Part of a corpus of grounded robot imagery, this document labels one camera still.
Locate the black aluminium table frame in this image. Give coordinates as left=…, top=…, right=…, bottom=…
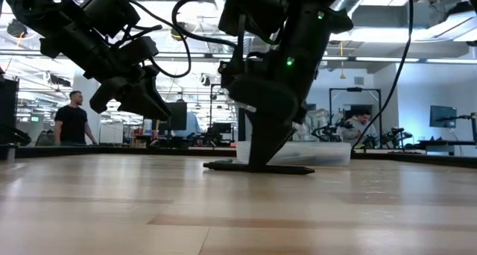
left=0, top=145, right=477, bottom=169

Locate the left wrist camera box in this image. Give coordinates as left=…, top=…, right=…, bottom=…
left=118, top=36, right=160, bottom=68

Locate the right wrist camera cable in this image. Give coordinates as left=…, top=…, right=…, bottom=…
left=171, top=0, right=239, bottom=49

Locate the black panel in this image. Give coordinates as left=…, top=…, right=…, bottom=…
left=0, top=66, right=19, bottom=148

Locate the black frame robot rig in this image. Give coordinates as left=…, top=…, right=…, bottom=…
left=328, top=86, right=382, bottom=146

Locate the black ceiling fixture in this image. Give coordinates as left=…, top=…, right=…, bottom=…
left=6, top=18, right=29, bottom=39

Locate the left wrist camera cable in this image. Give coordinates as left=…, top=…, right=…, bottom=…
left=126, top=0, right=193, bottom=79

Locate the white column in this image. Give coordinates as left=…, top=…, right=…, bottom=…
left=72, top=70, right=104, bottom=147

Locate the yellow pendant cord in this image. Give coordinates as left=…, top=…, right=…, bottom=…
left=338, top=42, right=347, bottom=80

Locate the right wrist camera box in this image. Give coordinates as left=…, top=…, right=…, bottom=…
left=218, top=59, right=247, bottom=94

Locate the long black pen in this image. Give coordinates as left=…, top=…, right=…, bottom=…
left=203, top=161, right=316, bottom=176

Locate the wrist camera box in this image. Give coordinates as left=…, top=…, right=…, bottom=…
left=118, top=36, right=160, bottom=68
left=218, top=59, right=247, bottom=94

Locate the person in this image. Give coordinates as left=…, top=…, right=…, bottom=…
left=341, top=110, right=375, bottom=144
left=173, top=98, right=204, bottom=139
left=53, top=90, right=98, bottom=147

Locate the black frame cable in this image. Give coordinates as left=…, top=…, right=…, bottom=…
left=351, top=0, right=413, bottom=146

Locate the black desk monitor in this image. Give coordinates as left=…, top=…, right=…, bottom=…
left=163, top=101, right=188, bottom=131

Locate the small black monitor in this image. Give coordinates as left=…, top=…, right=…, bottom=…
left=212, top=122, right=233, bottom=135

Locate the white cabinet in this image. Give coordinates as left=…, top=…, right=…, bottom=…
left=98, top=122, right=124, bottom=145

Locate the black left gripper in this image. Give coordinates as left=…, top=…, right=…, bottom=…
left=76, top=42, right=172, bottom=122

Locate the grey metal post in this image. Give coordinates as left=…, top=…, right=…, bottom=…
left=5, top=142, right=18, bottom=163

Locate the clear plastic supply box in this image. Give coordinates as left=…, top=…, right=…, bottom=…
left=236, top=140, right=353, bottom=167

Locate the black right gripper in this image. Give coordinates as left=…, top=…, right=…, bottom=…
left=229, top=74, right=307, bottom=172

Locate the wall-mounted monitor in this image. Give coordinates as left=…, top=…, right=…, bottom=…
left=429, top=105, right=458, bottom=129

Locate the background desk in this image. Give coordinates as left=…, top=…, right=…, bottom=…
left=417, top=113, right=477, bottom=156

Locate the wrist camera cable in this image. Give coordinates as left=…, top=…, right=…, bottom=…
left=171, top=0, right=239, bottom=49
left=126, top=0, right=193, bottom=79

